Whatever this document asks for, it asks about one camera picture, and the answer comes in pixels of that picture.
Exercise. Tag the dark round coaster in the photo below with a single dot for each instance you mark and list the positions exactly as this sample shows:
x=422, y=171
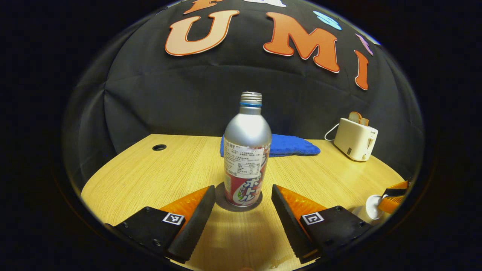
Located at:
x=220, y=201

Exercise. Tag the cream toaster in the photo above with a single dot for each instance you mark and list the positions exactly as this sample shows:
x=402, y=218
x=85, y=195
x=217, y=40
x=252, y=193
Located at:
x=354, y=139

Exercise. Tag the brown toast slice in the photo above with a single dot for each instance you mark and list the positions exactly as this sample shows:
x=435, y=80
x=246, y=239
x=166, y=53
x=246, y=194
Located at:
x=364, y=121
x=354, y=116

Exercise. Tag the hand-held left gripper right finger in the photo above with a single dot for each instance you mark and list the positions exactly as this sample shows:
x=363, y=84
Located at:
x=288, y=222

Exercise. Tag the black backdrop cloth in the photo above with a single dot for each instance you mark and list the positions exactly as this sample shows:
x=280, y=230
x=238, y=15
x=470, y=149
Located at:
x=188, y=98

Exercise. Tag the blue folded cloth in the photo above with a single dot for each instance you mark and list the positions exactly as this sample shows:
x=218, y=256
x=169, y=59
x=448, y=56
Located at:
x=293, y=145

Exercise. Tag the silver water bottle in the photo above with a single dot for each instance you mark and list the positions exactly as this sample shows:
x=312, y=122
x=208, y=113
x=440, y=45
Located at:
x=246, y=150

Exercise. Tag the white teacup lid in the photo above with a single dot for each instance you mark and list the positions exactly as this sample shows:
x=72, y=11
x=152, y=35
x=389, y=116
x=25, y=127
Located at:
x=374, y=207

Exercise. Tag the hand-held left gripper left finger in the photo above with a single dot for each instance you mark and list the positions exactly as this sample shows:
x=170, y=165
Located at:
x=196, y=226

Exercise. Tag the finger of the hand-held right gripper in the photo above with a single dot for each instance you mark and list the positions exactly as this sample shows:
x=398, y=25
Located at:
x=400, y=184
x=391, y=203

